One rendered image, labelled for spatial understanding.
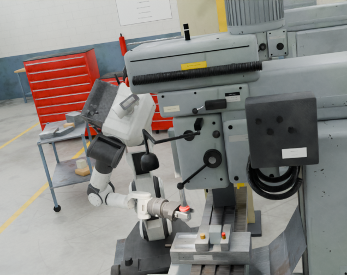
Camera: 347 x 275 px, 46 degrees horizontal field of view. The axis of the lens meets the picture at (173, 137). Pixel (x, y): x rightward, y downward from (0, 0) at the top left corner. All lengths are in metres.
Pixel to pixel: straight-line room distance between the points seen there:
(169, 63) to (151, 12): 9.41
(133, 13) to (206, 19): 7.75
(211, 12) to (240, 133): 1.89
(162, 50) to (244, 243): 0.91
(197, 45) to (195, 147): 0.38
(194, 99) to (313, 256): 0.71
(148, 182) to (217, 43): 1.15
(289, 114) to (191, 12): 2.17
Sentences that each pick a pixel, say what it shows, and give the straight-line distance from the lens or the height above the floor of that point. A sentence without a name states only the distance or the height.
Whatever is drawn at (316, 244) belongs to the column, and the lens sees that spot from 1.59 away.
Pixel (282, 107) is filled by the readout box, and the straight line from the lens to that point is 1.21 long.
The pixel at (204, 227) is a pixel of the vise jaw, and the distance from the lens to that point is 1.92.
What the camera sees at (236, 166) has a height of 1.42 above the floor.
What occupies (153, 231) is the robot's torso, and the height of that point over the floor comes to 0.71.
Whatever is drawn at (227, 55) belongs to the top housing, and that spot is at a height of 1.83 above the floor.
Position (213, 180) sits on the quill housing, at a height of 1.36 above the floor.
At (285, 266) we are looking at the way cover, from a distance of 1.82.
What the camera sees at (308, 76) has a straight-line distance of 1.47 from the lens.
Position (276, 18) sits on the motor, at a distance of 1.47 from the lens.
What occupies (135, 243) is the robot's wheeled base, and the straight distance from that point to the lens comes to 2.79.
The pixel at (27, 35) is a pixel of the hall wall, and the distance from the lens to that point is 12.19.
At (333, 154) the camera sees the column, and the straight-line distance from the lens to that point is 1.43.
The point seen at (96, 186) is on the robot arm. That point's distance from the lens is 2.05.
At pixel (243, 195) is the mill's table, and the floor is 0.93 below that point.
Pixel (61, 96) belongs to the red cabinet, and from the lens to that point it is 6.97.
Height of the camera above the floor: 2.05
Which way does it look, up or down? 19 degrees down
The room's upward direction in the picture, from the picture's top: 9 degrees counter-clockwise
